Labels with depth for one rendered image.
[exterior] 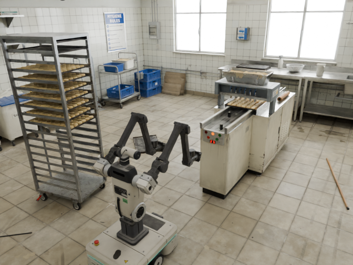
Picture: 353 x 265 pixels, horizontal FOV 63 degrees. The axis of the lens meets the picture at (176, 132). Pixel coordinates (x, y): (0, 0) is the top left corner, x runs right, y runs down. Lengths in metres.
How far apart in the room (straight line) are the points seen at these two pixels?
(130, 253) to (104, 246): 0.23
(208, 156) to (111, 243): 1.38
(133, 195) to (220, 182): 1.34
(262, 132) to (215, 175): 0.82
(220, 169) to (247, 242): 0.79
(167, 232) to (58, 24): 4.88
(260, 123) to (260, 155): 0.42
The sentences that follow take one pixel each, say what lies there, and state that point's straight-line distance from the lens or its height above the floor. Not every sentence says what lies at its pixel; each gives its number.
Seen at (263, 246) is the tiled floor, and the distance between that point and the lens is 2.97.
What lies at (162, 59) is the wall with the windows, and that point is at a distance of 7.93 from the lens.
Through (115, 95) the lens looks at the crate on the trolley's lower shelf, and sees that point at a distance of 6.79.
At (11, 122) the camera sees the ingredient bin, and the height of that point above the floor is 0.41.
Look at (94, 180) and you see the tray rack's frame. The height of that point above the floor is 0.15.
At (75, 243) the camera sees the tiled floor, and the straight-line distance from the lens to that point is 3.08.
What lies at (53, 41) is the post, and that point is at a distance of 2.80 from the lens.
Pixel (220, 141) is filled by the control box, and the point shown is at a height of 0.74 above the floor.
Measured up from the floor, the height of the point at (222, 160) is 0.52.
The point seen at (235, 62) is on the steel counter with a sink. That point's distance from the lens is 6.87.
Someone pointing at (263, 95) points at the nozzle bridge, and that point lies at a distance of 3.61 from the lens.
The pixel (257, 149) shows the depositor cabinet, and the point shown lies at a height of 0.40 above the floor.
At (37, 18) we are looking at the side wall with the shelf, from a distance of 6.23.
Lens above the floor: 2.01
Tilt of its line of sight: 23 degrees down
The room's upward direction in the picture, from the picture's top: 1 degrees counter-clockwise
